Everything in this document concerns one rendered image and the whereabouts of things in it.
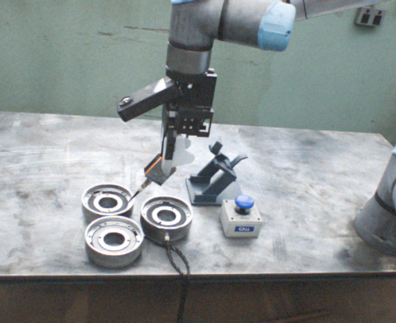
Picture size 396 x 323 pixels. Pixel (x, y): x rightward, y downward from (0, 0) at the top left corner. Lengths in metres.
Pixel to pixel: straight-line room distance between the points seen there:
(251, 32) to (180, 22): 0.11
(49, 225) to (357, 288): 0.82
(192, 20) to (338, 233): 0.57
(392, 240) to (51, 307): 0.76
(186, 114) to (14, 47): 1.80
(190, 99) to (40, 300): 0.60
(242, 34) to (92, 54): 1.79
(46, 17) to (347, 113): 1.84
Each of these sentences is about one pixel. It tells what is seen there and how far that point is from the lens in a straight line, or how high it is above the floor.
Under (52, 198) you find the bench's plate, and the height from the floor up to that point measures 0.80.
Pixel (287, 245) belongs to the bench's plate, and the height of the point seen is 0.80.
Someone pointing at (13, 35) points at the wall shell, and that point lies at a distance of 2.46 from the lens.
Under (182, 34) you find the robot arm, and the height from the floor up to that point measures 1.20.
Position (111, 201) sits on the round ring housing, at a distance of 0.94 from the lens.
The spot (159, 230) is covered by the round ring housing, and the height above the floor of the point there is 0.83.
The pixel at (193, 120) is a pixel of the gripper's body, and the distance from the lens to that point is 0.79.
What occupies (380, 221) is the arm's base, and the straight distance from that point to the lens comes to 1.01.
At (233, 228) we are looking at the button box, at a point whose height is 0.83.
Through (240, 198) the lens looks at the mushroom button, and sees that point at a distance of 0.90.
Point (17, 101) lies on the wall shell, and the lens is 2.60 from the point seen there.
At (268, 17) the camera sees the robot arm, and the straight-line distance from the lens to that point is 0.69.
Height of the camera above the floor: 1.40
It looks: 31 degrees down
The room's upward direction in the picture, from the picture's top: 10 degrees clockwise
